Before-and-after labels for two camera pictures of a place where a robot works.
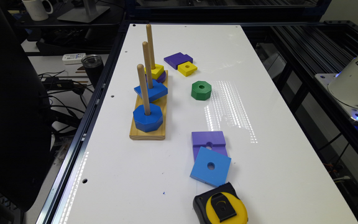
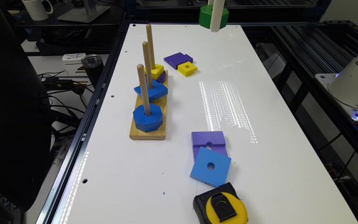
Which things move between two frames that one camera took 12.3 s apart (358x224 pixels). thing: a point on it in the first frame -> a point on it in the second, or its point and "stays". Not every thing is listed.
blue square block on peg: [158, 90] stays
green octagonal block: [201, 90] -> [206, 14]
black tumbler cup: [93, 65] stays
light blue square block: [209, 167] stays
